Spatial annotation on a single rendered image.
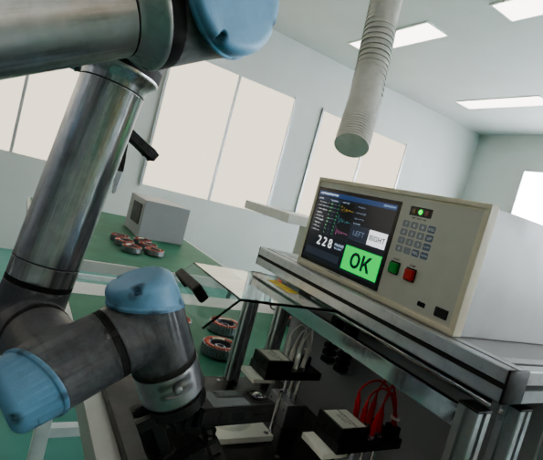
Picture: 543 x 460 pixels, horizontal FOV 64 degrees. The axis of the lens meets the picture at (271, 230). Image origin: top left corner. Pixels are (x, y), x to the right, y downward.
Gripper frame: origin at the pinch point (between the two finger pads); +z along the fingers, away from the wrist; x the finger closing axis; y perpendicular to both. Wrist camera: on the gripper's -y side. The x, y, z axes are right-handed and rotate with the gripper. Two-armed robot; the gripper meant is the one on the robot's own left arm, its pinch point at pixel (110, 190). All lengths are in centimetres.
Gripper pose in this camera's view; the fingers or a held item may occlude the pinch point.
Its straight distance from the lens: 121.7
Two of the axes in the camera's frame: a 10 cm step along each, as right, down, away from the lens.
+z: -2.6, 9.6, 0.7
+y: -8.2, -1.8, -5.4
